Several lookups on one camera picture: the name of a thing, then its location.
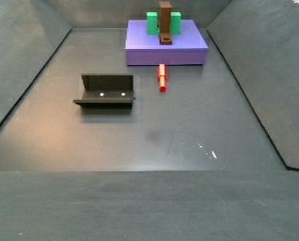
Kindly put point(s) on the red peg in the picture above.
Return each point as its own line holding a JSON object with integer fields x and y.
{"x": 161, "y": 77}

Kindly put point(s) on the brown L-shaped bracket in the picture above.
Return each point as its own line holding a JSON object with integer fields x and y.
{"x": 164, "y": 23}

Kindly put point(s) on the black V-shaped fixture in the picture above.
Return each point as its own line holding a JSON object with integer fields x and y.
{"x": 107, "y": 90}

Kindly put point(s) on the green U-shaped block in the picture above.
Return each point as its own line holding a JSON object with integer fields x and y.
{"x": 155, "y": 23}

